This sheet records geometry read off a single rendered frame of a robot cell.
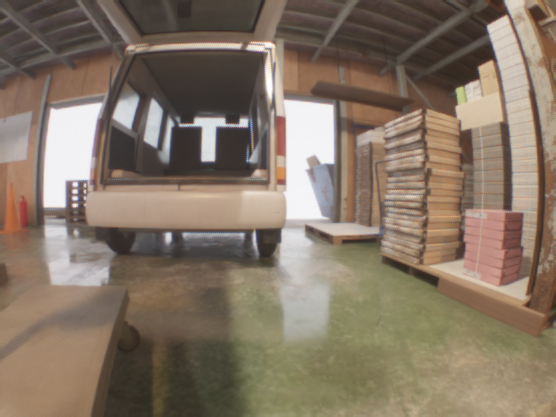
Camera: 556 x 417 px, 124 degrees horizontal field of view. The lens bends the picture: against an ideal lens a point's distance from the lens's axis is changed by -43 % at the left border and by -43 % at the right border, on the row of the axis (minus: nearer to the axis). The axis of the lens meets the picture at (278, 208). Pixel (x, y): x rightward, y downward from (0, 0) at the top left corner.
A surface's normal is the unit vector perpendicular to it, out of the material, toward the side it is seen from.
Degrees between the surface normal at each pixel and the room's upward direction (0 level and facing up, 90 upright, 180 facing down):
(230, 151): 93
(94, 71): 90
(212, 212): 90
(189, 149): 93
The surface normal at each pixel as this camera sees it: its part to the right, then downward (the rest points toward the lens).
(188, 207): 0.18, 0.01
